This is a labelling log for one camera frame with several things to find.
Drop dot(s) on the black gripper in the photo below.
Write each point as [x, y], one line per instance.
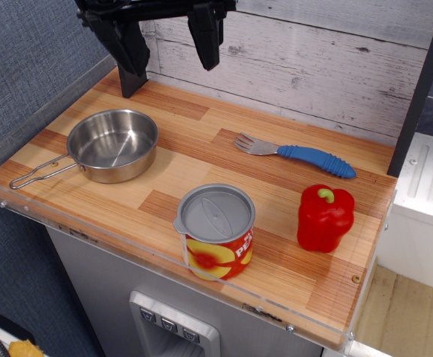
[116, 26]

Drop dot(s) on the toy peaches can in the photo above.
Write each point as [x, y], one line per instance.
[216, 223]

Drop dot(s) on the red toy bell pepper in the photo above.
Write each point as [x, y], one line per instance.
[325, 215]

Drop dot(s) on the stainless steel pan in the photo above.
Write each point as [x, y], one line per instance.
[108, 147]

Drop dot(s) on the grey toy fridge cabinet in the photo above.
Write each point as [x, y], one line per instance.
[137, 309]

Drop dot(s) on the white toy sink unit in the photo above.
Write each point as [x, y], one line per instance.
[405, 245]

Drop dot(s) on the yellow toy object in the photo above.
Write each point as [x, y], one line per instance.
[24, 349]

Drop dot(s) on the blue handled metal fork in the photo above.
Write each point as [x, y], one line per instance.
[323, 160]

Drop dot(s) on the dark grey right post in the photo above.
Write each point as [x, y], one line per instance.
[414, 112]

